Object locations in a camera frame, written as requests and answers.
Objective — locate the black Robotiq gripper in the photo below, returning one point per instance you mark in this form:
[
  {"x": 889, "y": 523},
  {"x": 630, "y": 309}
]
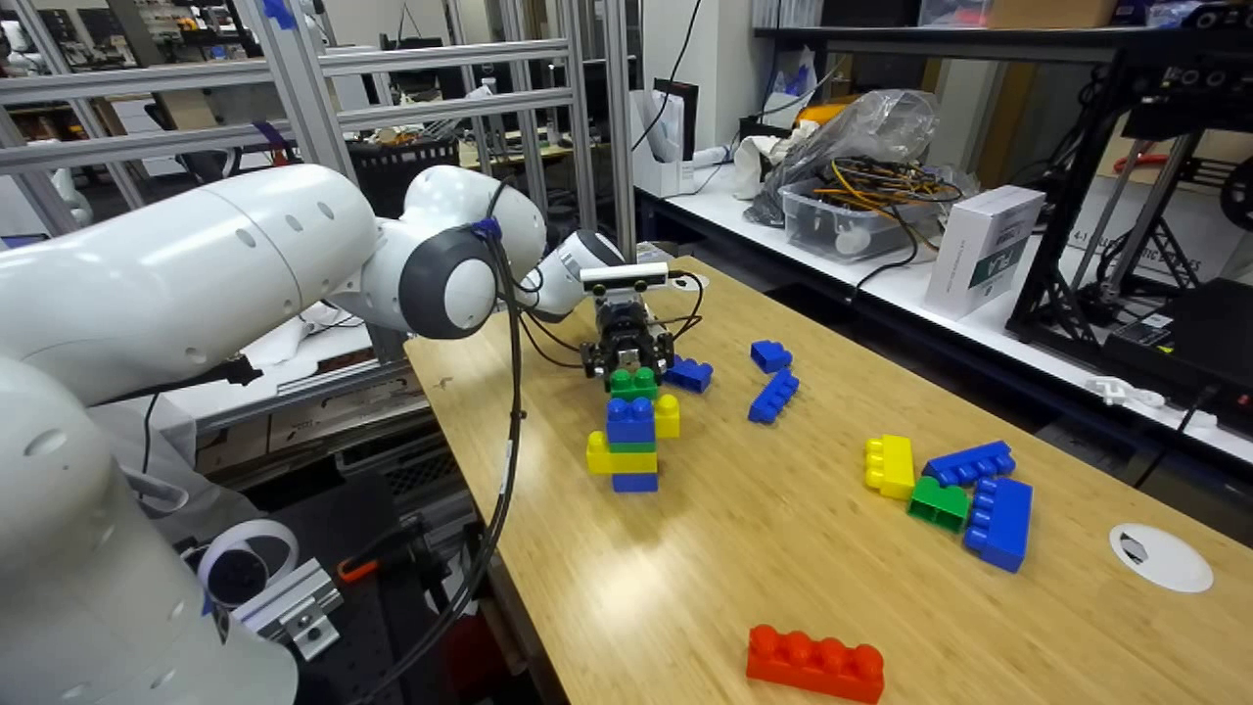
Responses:
[{"x": 629, "y": 315}]

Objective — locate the small green toy block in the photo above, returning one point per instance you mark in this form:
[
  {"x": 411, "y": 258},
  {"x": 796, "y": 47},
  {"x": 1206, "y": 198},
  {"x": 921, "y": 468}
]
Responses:
[{"x": 630, "y": 381}]

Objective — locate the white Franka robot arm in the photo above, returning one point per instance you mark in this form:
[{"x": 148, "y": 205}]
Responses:
[{"x": 195, "y": 274}]

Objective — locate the medium blue toy block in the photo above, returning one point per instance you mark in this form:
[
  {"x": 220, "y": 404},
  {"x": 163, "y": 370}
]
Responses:
[{"x": 690, "y": 372}]

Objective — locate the flat green toy block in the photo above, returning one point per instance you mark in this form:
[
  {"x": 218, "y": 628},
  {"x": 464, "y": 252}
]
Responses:
[{"x": 637, "y": 446}]

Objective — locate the blue base toy block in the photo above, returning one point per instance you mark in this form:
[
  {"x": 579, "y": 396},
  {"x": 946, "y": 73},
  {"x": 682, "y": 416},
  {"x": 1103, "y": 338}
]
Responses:
[{"x": 637, "y": 481}]

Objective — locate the small blue toy block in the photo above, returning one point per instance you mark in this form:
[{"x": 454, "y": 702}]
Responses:
[{"x": 768, "y": 355}]

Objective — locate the long blue toy block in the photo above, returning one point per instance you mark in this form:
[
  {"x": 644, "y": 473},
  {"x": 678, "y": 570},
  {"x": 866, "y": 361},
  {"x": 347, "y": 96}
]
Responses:
[{"x": 772, "y": 396}]

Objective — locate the yellow square toy block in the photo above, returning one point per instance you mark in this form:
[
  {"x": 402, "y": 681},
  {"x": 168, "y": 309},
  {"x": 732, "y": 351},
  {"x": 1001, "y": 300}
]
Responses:
[{"x": 889, "y": 462}]

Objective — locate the green square toy block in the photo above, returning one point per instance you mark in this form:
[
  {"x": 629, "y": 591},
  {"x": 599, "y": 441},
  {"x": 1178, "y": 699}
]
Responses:
[{"x": 937, "y": 501}]

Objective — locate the blue four-stud toy block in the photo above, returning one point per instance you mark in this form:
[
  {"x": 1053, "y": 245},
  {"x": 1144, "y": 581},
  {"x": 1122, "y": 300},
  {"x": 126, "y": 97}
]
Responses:
[{"x": 969, "y": 460}]

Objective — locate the long red toy block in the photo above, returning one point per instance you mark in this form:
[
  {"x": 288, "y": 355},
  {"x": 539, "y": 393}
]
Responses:
[{"x": 814, "y": 660}]

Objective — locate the large blue toy block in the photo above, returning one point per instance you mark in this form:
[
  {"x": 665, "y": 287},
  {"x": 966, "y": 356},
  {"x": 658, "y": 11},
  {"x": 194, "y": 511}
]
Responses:
[{"x": 1001, "y": 523}]

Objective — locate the clear plastic storage bin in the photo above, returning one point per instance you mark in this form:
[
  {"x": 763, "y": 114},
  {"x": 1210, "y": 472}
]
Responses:
[{"x": 845, "y": 223}]

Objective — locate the white side bench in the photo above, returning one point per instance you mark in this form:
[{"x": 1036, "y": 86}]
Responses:
[{"x": 913, "y": 300}]

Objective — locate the black plastic crate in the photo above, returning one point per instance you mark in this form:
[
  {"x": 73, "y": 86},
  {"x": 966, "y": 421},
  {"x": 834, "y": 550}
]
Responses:
[{"x": 386, "y": 178}]

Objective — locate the clear plastic bag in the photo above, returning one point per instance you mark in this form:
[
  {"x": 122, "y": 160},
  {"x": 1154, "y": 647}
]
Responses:
[{"x": 862, "y": 129}]

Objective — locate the white cardboard box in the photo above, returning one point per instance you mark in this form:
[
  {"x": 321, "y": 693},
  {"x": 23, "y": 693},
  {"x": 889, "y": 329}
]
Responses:
[{"x": 981, "y": 245}]

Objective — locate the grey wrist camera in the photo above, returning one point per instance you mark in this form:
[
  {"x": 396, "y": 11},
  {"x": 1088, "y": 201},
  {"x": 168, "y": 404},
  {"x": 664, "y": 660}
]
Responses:
[{"x": 622, "y": 274}]

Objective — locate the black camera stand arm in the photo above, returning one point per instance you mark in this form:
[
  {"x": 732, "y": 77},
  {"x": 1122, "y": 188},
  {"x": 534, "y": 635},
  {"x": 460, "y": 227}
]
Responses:
[{"x": 237, "y": 372}]

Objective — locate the aluminium extrusion frame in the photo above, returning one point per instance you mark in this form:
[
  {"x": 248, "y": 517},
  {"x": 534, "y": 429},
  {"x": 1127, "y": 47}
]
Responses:
[{"x": 310, "y": 90}]

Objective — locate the aluminium bracket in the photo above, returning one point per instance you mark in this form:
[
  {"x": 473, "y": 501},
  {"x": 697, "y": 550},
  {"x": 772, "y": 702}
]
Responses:
[{"x": 296, "y": 612}]

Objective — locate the dark wall shelf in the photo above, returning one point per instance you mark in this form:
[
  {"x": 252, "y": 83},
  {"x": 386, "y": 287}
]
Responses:
[{"x": 942, "y": 41}]

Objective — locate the black 3D printer frame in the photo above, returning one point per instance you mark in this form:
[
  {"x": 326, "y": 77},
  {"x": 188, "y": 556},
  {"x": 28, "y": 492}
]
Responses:
[{"x": 1217, "y": 332}]

